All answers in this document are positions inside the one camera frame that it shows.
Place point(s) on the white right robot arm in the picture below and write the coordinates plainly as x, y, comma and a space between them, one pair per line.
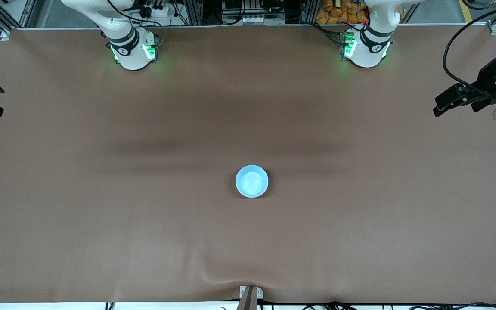
129, 51

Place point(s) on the orange objects pile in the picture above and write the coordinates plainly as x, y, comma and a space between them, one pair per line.
338, 15

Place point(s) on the white power strip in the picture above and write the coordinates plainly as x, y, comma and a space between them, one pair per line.
159, 12

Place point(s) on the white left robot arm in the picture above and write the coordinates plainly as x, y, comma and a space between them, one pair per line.
373, 47

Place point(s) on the white connector strip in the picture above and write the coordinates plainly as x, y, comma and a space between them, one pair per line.
252, 19

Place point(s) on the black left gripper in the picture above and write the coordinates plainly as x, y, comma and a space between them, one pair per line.
485, 80

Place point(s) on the brown table mat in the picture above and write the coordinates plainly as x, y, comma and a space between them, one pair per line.
248, 241

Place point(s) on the aluminium frame post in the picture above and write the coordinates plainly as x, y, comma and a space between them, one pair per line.
310, 10
194, 10

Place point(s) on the blue bowl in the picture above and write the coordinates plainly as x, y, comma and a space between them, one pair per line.
252, 181

